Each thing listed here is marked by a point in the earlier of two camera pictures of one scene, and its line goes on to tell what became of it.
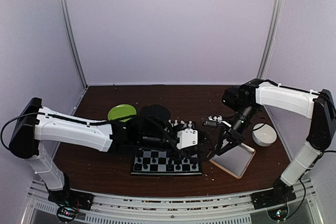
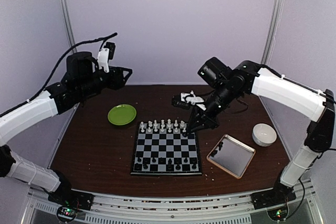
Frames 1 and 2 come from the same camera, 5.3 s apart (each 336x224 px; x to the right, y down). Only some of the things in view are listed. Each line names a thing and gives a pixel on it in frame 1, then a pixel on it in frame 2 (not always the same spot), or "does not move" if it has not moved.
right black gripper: (234, 141) -> (203, 118)
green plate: (120, 110) does not move
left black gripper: (186, 152) -> (117, 82)
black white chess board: (157, 162) does not move
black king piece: (170, 166) does not move
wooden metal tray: (234, 161) does not move
